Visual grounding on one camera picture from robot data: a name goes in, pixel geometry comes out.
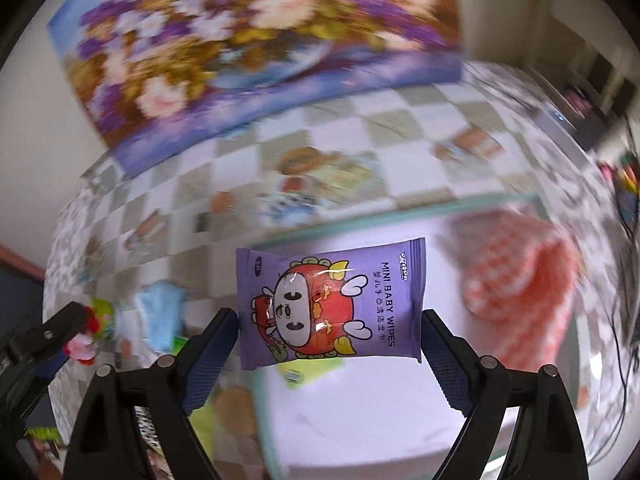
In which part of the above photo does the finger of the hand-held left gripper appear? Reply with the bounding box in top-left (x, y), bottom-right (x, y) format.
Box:
top-left (0, 301), bottom-right (92, 386)

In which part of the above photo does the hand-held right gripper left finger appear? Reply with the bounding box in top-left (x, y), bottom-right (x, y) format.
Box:
top-left (62, 308), bottom-right (239, 480)

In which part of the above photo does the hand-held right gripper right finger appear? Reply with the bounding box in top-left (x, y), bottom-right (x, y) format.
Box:
top-left (421, 308), bottom-right (590, 480)

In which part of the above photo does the white tray with teal rim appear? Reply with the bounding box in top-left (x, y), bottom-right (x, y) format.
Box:
top-left (248, 192), bottom-right (596, 480)

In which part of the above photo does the purple baby wipes packet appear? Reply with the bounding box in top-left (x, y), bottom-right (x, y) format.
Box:
top-left (235, 237), bottom-right (427, 372)

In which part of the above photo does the red and pink scrunchie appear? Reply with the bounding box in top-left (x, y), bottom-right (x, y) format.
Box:
top-left (65, 300), bottom-right (118, 367)

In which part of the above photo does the blue face mask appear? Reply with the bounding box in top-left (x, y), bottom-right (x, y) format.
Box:
top-left (135, 282), bottom-right (187, 353)

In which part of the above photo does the yellow-green cloth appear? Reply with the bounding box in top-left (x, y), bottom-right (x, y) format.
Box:
top-left (189, 400), bottom-right (221, 461)

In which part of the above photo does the green tissue pack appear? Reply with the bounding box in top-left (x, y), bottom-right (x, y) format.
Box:
top-left (277, 360), bottom-right (346, 392)

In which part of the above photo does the orange checkered towel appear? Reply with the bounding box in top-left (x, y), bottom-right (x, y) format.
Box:
top-left (440, 208), bottom-right (583, 322)

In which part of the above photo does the flower painting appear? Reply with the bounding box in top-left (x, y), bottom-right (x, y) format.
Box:
top-left (46, 0), bottom-right (463, 179)

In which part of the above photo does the white chair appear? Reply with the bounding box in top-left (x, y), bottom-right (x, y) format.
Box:
top-left (540, 0), bottom-right (640, 111)

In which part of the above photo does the black cable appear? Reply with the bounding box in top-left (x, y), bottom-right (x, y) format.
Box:
top-left (611, 240), bottom-right (640, 411)

